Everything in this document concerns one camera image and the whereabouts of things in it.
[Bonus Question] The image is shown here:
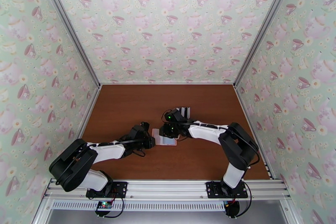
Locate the aluminium frame corner post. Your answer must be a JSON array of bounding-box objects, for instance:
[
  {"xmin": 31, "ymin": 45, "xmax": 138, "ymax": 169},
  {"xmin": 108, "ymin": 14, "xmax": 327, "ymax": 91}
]
[
  {"xmin": 35, "ymin": 0, "xmax": 103, "ymax": 87},
  {"xmin": 233, "ymin": 0, "xmax": 300, "ymax": 88}
]

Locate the aluminium base beam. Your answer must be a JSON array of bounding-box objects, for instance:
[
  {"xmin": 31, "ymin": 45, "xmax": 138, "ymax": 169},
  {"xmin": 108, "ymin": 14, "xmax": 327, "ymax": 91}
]
[{"xmin": 43, "ymin": 178, "xmax": 292, "ymax": 200}]

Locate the perforated metal cable tray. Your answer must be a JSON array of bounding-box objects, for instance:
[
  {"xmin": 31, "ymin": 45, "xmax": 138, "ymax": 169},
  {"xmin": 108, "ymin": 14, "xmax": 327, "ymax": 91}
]
[{"xmin": 50, "ymin": 199, "xmax": 229, "ymax": 212}]

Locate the aluminium floor side rail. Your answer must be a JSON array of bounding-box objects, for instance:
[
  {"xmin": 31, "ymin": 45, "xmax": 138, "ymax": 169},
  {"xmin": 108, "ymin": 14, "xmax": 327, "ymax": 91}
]
[
  {"xmin": 234, "ymin": 85, "xmax": 276, "ymax": 180},
  {"xmin": 76, "ymin": 85, "xmax": 103, "ymax": 140}
]

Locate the black base cable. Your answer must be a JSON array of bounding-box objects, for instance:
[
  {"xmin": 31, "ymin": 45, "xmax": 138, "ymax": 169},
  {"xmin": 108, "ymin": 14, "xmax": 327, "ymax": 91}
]
[
  {"xmin": 236, "ymin": 184, "xmax": 253, "ymax": 217},
  {"xmin": 95, "ymin": 195, "xmax": 125, "ymax": 219}
]

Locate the black round controller box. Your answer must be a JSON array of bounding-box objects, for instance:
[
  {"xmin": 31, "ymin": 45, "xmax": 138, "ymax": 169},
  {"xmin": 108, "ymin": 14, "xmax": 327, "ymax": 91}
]
[{"xmin": 224, "ymin": 200, "xmax": 240, "ymax": 217}]

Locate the aluminium front frame post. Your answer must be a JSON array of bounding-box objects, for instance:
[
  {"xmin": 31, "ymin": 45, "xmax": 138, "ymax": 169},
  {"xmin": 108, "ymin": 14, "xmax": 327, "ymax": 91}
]
[
  {"xmin": 31, "ymin": 197, "xmax": 52, "ymax": 224},
  {"xmin": 279, "ymin": 199, "xmax": 300, "ymax": 224}
]

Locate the green circuit board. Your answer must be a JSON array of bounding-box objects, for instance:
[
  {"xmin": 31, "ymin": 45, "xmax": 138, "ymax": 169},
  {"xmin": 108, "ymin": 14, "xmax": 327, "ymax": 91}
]
[{"xmin": 95, "ymin": 200, "xmax": 114, "ymax": 212}]

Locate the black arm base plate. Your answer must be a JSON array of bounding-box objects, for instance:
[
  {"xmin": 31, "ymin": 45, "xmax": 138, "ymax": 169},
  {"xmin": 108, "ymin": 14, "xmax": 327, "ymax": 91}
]
[
  {"xmin": 86, "ymin": 181, "xmax": 129, "ymax": 200},
  {"xmin": 205, "ymin": 181, "xmax": 249, "ymax": 200}
]

